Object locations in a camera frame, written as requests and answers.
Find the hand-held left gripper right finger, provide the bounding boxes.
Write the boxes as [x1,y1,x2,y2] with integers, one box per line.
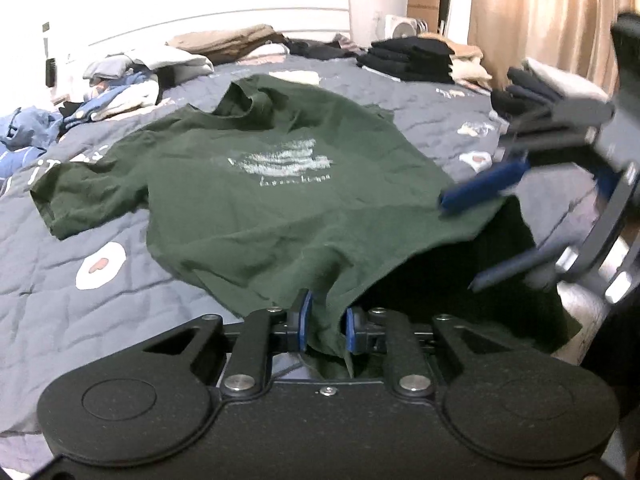
[345,306,548,399]

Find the dark green t-shirt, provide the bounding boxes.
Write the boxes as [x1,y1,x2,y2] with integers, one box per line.
[30,74,583,381]

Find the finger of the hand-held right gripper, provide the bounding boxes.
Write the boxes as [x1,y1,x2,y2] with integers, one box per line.
[437,100,616,217]
[467,237,576,292]

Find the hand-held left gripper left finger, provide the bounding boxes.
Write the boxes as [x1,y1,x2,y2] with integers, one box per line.
[142,290,314,399]

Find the stack of folded dark clothes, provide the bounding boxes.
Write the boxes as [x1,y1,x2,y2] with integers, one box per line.
[491,57,612,137]

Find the grey printed quilt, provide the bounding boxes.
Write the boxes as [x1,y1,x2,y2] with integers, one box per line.
[0,52,616,436]

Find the striped cloth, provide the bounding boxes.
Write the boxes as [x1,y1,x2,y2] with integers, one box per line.
[330,34,362,54]

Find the white bed headboard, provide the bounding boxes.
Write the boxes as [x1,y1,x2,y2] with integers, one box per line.
[50,6,351,68]

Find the crumpled blue cloth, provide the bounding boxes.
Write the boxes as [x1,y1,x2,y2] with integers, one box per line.
[0,105,64,152]

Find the stack of black folded clothes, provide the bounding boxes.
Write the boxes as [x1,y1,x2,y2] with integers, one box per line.
[356,35,456,84]

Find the beige folded clothes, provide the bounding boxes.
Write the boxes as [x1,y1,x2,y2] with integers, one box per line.
[425,32,494,92]

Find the brown folded clothes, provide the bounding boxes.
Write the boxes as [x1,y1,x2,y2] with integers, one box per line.
[167,24,287,66]

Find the white fan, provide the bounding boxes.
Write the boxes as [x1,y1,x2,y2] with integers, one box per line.
[384,13,419,41]

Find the blue orange-printed cloth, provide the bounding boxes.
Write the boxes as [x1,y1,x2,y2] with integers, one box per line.
[61,72,151,122]

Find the white folded cloth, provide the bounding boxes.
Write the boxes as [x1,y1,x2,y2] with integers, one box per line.
[92,80,162,121]

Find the light grey hoodie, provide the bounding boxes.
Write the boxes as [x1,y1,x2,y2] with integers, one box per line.
[82,42,216,82]

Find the beige curtain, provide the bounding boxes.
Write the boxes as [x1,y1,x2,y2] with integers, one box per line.
[467,0,640,111]

